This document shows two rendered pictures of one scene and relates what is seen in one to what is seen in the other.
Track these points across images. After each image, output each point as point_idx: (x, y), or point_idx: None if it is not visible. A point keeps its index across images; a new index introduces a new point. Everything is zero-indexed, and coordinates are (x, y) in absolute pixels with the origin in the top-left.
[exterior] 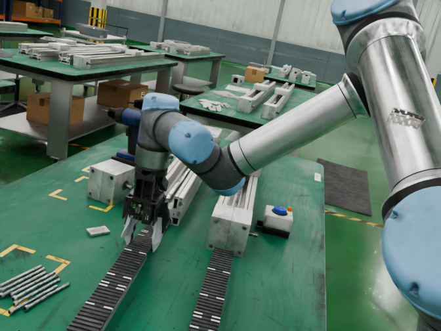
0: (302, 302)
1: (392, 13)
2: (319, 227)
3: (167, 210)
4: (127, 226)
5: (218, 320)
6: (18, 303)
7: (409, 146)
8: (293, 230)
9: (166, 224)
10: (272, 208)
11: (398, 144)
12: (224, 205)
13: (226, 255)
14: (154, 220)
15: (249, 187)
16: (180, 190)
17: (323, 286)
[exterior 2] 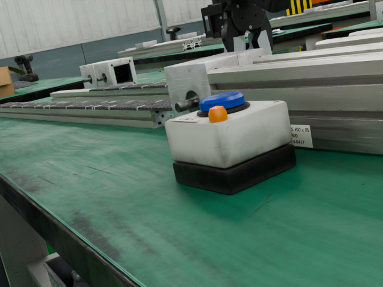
0: (41, 162)
1: None
2: (163, 270)
3: (224, 28)
4: (248, 48)
5: (93, 106)
6: None
7: None
8: (204, 201)
9: (226, 49)
10: (253, 104)
11: None
12: (250, 50)
13: (170, 105)
14: (205, 31)
15: (369, 53)
16: (356, 36)
17: (19, 183)
